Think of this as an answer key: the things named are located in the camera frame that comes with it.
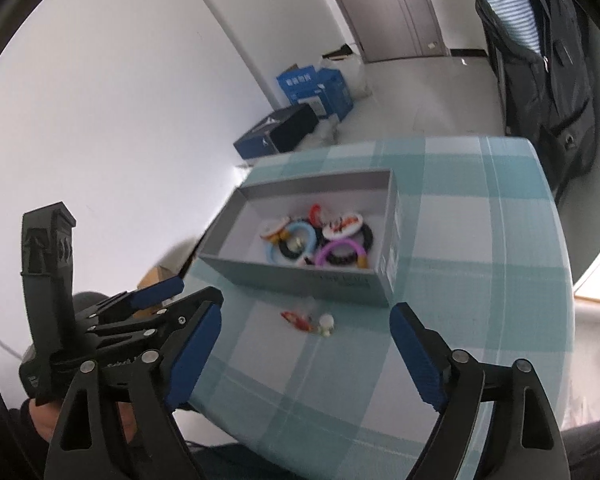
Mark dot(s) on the blue cardboard carton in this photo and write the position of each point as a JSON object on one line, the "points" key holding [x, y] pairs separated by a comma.
{"points": [[324, 90]]}

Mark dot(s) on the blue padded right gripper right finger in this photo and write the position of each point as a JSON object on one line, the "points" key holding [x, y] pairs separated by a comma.
{"points": [[523, 440]]}

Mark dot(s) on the orange white round badge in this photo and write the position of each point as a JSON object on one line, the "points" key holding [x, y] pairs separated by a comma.
{"points": [[273, 228]]}

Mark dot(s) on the white plastic bag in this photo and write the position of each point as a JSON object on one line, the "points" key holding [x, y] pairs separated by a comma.
{"points": [[352, 68]]}

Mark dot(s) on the grey door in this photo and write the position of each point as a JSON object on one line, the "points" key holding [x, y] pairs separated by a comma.
{"points": [[389, 30]]}

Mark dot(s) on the red butterfly hair clip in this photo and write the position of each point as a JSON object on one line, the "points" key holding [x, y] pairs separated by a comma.
{"points": [[298, 321]]}

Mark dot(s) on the grey cardboard box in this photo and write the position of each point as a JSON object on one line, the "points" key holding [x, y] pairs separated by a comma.
{"points": [[359, 269]]}

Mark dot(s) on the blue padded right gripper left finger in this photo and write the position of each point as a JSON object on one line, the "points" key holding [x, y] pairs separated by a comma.
{"points": [[89, 441]]}

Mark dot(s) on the dark blue shoe box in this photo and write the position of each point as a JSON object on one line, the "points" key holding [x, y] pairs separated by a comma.
{"points": [[279, 132]]}

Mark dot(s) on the blue striped cloth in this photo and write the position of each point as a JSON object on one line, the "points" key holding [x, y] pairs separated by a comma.
{"points": [[518, 20]]}

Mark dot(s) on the white pearl earring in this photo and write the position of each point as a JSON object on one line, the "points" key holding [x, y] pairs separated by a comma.
{"points": [[325, 325]]}

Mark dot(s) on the brown cardboard box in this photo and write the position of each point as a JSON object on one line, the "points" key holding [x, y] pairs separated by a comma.
{"points": [[156, 275]]}

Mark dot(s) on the person's left hand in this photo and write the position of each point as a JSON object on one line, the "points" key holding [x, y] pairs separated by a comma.
{"points": [[45, 418]]}

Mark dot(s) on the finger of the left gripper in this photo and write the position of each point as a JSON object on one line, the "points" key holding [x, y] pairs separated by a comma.
{"points": [[125, 304], [153, 325]]}

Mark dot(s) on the black backpack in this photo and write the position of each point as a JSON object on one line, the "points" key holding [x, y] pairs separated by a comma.
{"points": [[549, 97]]}

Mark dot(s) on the teal plaid tablecloth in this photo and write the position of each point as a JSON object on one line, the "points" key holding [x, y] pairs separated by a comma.
{"points": [[482, 260]]}

